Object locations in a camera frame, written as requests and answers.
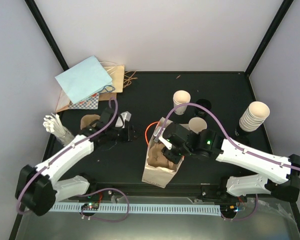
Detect cardboard cup carrier tray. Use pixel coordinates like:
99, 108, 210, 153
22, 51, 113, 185
147, 143, 177, 171

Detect white paper coffee cup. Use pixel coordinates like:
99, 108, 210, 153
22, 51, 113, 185
188, 117, 208, 134

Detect cream bear paper bag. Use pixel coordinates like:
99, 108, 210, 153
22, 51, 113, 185
141, 117, 185, 189

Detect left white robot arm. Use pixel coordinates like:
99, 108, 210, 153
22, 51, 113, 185
15, 107, 137, 216

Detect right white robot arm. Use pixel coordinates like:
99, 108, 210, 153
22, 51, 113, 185
153, 122, 300, 203

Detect black paper coffee cup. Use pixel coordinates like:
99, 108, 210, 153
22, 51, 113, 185
195, 98, 212, 111

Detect checkered paper bag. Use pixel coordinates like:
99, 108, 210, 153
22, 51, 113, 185
67, 93, 100, 110

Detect black cup lid stack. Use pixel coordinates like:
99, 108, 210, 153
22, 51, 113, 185
232, 136, 251, 153

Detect white plastic cutlery bunch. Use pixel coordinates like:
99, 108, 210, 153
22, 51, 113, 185
42, 113, 75, 147

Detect brown kraft paper bag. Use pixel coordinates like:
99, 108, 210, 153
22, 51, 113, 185
55, 65, 125, 113

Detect light blue paper bag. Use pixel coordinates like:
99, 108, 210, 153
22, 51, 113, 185
55, 55, 112, 104

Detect stack of white cups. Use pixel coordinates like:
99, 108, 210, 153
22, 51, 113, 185
239, 101, 270, 133

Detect light blue cable chain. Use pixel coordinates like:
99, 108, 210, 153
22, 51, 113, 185
50, 202, 223, 218

